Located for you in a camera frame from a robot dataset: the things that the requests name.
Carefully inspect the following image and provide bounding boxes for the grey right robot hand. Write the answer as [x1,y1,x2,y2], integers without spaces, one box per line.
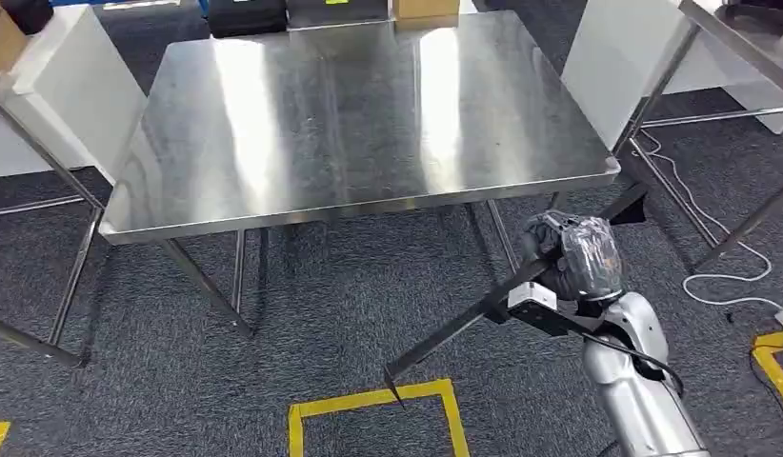
[520,210,625,303]

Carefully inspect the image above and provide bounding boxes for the long black plastic panel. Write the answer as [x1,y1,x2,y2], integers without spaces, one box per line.
[382,181,652,411]

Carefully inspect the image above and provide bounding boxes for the white board panel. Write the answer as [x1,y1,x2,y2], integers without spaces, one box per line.
[560,0,699,151]
[0,5,150,184]

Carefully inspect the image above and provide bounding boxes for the stainless steel table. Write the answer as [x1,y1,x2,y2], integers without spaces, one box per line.
[97,9,622,340]
[0,69,109,368]
[612,0,783,272]

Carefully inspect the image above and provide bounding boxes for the brown cardboard box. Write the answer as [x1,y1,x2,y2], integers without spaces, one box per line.
[0,3,30,73]
[391,0,461,31]

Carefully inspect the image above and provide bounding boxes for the dark grey box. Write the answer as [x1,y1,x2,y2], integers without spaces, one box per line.
[285,0,392,30]

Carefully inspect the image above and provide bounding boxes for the black box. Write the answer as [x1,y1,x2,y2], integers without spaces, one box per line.
[206,0,289,39]

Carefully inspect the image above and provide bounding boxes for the black rounded object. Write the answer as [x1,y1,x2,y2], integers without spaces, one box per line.
[0,0,55,36]

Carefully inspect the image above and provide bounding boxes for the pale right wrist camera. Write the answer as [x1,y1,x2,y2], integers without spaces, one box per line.
[506,282,604,339]

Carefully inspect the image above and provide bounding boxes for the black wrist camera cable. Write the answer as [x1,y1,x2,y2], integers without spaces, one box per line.
[577,330,685,399]

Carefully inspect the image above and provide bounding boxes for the white power cable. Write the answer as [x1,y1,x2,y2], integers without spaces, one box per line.
[631,129,783,311]

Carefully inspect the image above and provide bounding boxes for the thin black floor cable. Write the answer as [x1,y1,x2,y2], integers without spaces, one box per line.
[748,347,783,436]

